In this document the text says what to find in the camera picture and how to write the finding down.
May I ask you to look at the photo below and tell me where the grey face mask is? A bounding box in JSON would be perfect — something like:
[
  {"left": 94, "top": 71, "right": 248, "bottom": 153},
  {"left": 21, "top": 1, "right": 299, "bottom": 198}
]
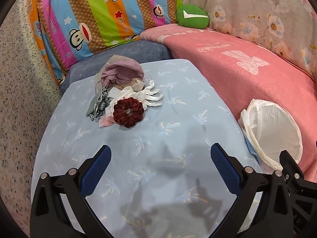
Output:
[{"left": 85, "top": 89, "right": 105, "bottom": 118}]

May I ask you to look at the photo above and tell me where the pink paper piece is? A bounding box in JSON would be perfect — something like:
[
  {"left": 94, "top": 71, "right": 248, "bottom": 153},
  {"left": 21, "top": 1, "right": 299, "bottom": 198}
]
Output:
[{"left": 99, "top": 115, "right": 116, "bottom": 128}]

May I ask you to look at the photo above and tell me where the grey floral blanket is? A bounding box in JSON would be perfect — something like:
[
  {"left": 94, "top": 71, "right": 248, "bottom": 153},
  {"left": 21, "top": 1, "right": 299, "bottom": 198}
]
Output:
[{"left": 183, "top": 0, "right": 316, "bottom": 78}]

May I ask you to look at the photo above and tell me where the light blue palm cloth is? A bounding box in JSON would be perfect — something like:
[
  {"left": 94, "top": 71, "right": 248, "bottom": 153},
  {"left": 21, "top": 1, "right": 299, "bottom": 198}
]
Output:
[{"left": 31, "top": 59, "right": 260, "bottom": 237}]

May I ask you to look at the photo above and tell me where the pink fleece blanket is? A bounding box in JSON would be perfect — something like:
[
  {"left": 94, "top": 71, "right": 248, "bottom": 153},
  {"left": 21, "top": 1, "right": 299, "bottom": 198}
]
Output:
[{"left": 140, "top": 24, "right": 316, "bottom": 181}]

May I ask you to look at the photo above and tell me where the dark blue cushion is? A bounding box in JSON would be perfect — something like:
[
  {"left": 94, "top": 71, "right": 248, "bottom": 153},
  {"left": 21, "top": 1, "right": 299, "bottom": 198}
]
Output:
[{"left": 61, "top": 40, "right": 173, "bottom": 92}]

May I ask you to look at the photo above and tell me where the black patterned ribbon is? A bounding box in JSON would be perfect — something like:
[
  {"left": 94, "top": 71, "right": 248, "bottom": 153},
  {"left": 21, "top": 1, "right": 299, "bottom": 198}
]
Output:
[{"left": 89, "top": 89, "right": 111, "bottom": 122}]

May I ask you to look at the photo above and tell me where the white lined trash bin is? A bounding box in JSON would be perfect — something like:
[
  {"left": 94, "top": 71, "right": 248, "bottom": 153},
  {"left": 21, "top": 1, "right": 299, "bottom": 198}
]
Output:
[{"left": 238, "top": 99, "right": 303, "bottom": 174}]

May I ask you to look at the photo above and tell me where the dark red velvet scrunchie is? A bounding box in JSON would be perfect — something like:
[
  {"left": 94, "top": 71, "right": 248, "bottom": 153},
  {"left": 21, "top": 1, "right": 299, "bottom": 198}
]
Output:
[{"left": 113, "top": 97, "right": 145, "bottom": 128}]

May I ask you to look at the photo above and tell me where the colourful monkey print pillow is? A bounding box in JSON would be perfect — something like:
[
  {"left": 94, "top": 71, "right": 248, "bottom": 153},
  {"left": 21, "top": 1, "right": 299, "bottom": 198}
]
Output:
[{"left": 27, "top": 0, "right": 182, "bottom": 85}]

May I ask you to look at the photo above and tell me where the purple bag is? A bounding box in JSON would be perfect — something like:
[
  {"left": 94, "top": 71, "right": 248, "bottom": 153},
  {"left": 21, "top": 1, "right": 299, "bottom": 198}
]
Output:
[{"left": 95, "top": 55, "right": 145, "bottom": 94}]

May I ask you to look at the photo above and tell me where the green checkmark cushion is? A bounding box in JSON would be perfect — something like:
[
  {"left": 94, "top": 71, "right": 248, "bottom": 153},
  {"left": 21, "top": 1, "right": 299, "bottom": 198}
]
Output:
[{"left": 176, "top": 4, "right": 210, "bottom": 30}]

